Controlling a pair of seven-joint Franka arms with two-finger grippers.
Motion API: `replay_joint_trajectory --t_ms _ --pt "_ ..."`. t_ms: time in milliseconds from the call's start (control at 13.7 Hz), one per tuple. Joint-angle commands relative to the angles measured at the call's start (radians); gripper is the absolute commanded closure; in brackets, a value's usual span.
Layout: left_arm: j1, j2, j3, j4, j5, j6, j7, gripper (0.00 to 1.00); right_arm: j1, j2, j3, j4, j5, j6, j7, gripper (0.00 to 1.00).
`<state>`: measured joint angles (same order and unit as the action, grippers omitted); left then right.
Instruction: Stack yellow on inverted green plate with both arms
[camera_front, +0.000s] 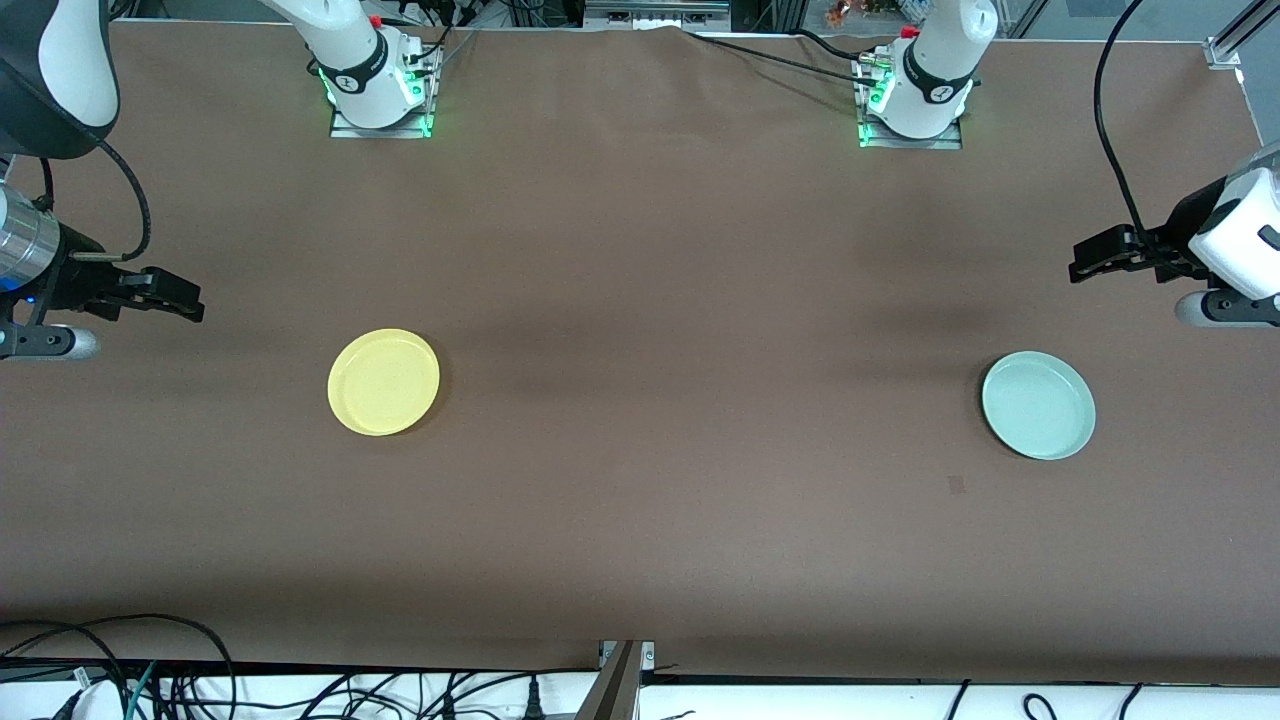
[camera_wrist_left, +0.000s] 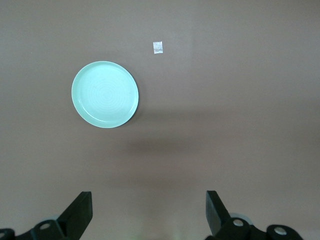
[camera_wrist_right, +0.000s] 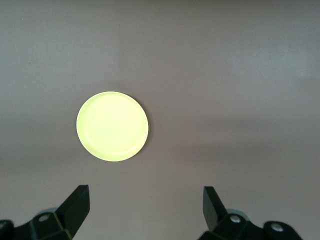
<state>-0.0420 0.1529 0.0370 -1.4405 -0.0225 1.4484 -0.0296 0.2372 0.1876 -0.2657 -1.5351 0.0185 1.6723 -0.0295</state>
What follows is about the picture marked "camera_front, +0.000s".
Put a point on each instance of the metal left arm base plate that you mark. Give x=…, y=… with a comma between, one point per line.
x=950, y=143

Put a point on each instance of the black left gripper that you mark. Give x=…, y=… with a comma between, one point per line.
x=1183, y=232

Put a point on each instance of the grey metal rail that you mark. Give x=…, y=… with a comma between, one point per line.
x=655, y=12

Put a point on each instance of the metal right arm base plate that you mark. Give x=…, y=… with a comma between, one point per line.
x=345, y=130

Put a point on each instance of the yellow round plate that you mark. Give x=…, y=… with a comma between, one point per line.
x=383, y=382

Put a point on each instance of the white power plug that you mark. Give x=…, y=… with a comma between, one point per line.
x=95, y=702

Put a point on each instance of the brown table cover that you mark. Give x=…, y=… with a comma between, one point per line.
x=640, y=250

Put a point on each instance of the pale green round plate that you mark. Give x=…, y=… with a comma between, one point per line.
x=1038, y=405

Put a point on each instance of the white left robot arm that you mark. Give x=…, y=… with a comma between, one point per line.
x=940, y=60

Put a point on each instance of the black power plug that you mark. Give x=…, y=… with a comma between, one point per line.
x=535, y=700

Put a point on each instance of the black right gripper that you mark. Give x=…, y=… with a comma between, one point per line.
x=78, y=281

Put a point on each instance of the white lower shelf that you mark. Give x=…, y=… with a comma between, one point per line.
x=800, y=705

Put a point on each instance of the aluminium profile beam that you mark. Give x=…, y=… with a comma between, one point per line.
x=615, y=690

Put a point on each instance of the aluminium corner post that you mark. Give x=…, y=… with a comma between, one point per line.
x=1225, y=48

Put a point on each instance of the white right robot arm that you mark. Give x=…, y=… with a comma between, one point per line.
x=60, y=70

